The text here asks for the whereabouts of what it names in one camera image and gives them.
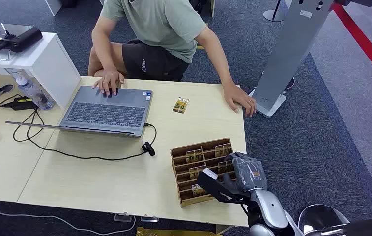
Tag person's left hand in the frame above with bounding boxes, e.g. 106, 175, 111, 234
223, 83, 258, 118

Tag black remote controller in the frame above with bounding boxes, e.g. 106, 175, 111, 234
0, 26, 43, 53

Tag wooden card holder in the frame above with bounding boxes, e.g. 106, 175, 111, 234
170, 138, 238, 208

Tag person's right hand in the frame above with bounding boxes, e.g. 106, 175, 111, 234
92, 69, 125, 97

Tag black power adapter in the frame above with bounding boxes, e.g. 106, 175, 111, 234
2, 96, 39, 111

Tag black laptop power cable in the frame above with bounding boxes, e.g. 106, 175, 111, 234
12, 109, 157, 161

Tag white cabinet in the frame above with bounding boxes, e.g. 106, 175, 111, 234
45, 0, 63, 17

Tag clear acrylic stand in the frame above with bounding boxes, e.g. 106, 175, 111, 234
0, 23, 34, 61

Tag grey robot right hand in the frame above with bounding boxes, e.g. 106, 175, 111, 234
223, 152, 268, 193

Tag grey stanchion base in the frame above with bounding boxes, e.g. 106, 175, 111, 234
263, 0, 286, 23

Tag white box shelf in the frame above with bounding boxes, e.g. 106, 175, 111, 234
0, 31, 82, 110

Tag white floor cable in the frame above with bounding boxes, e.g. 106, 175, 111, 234
0, 206, 137, 236

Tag yellow object under table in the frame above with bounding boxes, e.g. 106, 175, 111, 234
136, 227, 223, 236

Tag grey laptop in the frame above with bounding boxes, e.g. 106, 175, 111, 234
5, 86, 154, 138

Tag yellow card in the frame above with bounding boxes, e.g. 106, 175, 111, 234
215, 143, 233, 158
217, 160, 235, 174
185, 149, 204, 164
191, 184, 208, 197
189, 165, 206, 180
172, 97, 190, 114

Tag chrome round dome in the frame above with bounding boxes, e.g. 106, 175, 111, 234
298, 204, 351, 235

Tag clear plastic water bottle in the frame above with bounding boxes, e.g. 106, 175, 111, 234
16, 76, 55, 111

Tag grey kiosk stand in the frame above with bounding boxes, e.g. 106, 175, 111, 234
248, 0, 336, 118

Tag person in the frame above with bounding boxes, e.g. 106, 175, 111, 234
87, 0, 258, 118

